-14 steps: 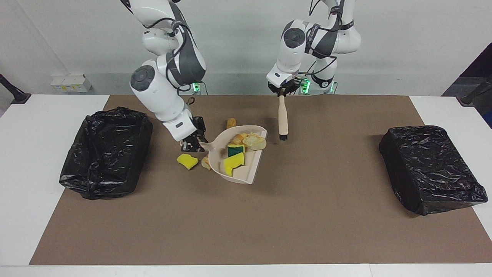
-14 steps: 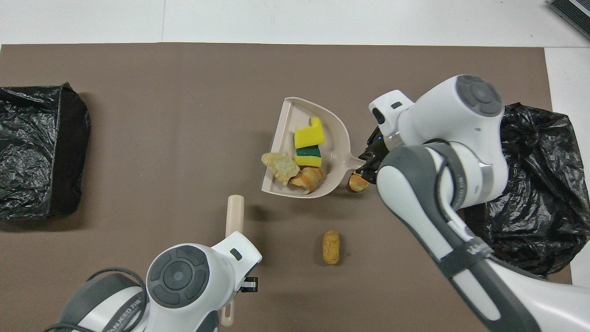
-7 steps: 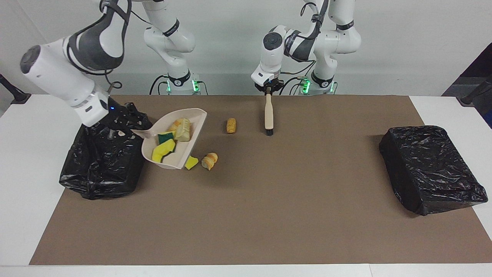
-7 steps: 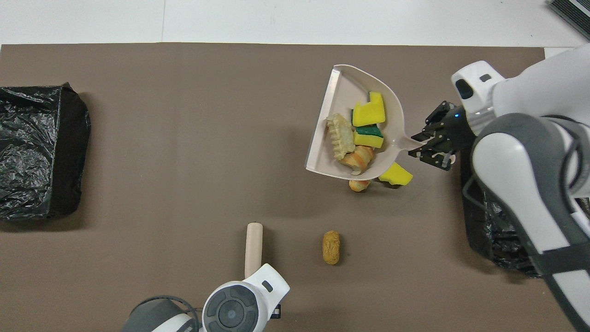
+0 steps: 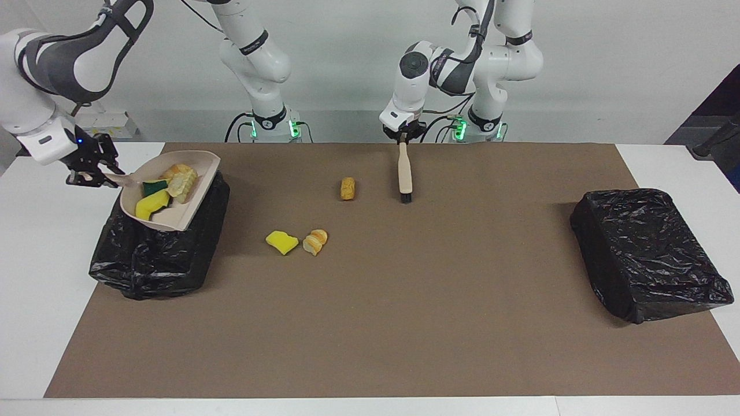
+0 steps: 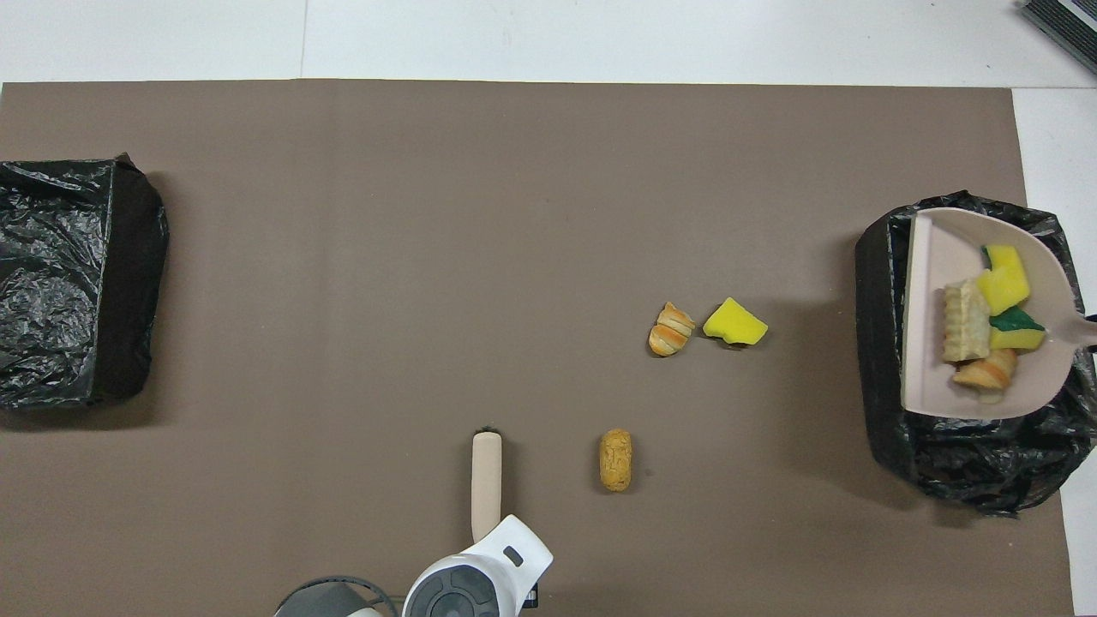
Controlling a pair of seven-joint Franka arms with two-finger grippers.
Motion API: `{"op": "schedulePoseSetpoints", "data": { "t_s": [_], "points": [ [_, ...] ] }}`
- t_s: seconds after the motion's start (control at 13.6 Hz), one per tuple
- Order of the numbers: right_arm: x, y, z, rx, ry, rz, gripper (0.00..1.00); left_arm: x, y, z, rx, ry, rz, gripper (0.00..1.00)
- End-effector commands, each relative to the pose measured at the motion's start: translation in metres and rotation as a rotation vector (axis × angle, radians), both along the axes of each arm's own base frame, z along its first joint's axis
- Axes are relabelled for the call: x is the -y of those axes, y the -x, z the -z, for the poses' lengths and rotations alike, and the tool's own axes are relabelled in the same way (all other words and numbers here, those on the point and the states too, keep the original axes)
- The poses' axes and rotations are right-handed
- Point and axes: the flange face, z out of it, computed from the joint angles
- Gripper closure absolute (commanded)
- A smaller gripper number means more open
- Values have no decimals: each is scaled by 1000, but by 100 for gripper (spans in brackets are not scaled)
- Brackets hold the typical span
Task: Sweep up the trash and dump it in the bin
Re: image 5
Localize beige hand brush black bristles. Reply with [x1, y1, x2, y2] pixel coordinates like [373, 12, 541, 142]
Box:
[398, 139, 415, 204]

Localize black stand pole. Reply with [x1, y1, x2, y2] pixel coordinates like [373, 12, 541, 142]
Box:
[691, 113, 740, 161]

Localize pale bread chunk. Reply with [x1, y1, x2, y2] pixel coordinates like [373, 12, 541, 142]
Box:
[166, 173, 198, 204]

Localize black bag lined bin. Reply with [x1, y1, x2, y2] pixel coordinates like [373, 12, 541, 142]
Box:
[88, 168, 231, 300]
[569, 188, 735, 325]

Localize beige plastic dustpan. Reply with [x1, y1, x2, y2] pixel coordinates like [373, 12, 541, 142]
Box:
[104, 150, 221, 232]

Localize notched yellow sponge piece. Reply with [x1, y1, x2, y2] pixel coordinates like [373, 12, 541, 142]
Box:
[135, 191, 171, 221]

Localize brown paper table mat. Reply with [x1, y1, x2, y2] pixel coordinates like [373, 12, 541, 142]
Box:
[43, 143, 740, 399]

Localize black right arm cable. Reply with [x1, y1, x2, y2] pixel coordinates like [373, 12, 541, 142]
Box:
[178, 0, 226, 35]

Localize yellow sponge wedge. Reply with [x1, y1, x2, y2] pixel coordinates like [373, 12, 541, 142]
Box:
[265, 230, 299, 256]

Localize white power strip box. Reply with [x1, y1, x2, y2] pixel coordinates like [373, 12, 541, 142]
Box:
[76, 111, 139, 139]

